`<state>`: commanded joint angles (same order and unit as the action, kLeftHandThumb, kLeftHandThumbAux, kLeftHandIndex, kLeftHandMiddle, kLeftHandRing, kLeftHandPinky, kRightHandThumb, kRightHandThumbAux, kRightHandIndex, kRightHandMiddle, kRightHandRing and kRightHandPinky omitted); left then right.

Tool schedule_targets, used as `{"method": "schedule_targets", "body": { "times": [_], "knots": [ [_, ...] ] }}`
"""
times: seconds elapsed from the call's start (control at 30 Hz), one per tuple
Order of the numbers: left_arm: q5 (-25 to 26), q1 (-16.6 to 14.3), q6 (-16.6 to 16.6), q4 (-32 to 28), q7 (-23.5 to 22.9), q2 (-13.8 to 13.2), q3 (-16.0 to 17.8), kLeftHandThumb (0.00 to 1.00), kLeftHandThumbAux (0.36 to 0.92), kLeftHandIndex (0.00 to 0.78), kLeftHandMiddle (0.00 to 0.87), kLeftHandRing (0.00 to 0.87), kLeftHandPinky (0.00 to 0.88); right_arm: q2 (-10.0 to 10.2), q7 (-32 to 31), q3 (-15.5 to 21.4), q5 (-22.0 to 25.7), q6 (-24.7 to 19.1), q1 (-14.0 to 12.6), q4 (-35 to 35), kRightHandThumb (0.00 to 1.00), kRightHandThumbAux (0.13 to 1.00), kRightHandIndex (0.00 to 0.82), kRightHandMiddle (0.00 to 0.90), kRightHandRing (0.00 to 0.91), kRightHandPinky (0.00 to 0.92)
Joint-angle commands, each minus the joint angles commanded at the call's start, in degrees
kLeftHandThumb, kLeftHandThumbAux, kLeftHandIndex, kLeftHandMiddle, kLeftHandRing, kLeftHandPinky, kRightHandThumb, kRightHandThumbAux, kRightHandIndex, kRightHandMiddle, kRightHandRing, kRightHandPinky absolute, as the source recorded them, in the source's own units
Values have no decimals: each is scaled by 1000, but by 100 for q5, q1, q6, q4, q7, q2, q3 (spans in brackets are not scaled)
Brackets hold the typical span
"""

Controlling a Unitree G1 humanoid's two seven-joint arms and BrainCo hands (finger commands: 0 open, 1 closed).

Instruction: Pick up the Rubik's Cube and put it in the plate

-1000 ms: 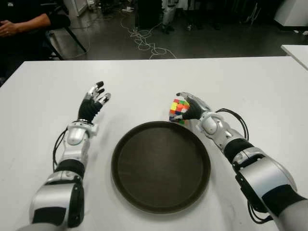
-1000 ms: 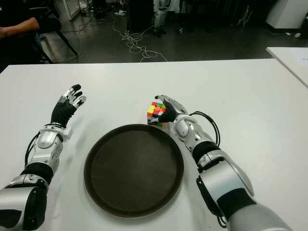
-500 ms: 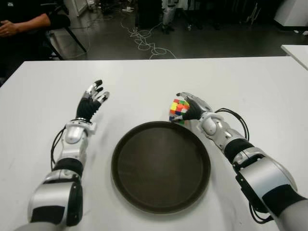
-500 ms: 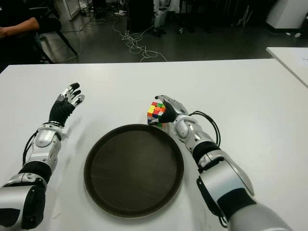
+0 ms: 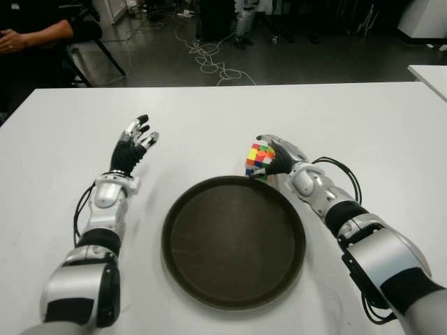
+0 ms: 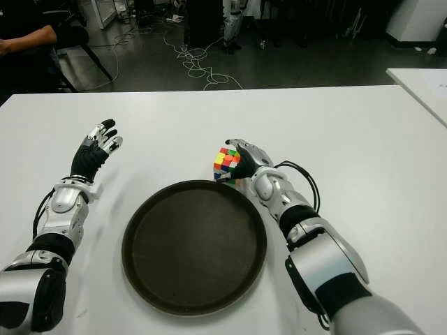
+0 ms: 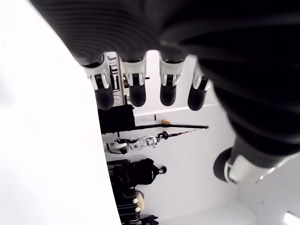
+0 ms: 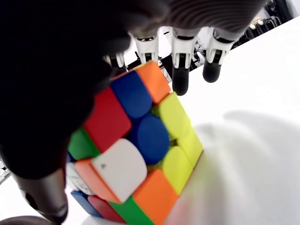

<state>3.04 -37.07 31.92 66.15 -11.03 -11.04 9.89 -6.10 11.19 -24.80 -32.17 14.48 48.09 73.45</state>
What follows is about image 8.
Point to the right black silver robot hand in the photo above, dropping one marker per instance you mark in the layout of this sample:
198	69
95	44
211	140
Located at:
47	70

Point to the multicoloured Rubik's cube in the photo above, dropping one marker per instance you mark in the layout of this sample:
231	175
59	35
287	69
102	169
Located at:
140	140

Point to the round dark brown plate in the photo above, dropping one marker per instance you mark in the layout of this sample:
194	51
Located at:
18	221

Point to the black equipment rack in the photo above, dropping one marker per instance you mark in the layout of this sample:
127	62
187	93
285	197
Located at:
281	11

